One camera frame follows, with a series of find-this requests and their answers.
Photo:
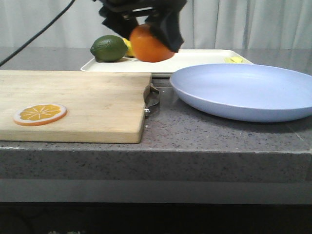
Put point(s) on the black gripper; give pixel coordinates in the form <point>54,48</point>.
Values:
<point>163,18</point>

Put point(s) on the orange fruit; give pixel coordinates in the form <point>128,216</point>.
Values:
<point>146,47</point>

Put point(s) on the light blue plate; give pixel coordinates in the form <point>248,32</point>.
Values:
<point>246,92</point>

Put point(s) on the cream white tray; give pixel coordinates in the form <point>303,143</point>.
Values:
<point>183,58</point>

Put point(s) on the yellow printed tray decoration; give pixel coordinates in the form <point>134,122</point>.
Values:
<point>233,60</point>

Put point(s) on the yellow lemon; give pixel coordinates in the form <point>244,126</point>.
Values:
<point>129,52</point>

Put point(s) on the green lime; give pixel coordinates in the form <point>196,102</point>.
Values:
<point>108,48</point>

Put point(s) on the grey curtain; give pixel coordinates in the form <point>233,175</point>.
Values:
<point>204,24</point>

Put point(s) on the wooden cutting board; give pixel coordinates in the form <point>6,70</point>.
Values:
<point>102,107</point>

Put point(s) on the orange slice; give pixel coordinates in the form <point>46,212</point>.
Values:
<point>40,114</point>

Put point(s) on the metal cutting board handle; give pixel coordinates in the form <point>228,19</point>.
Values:
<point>151,101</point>

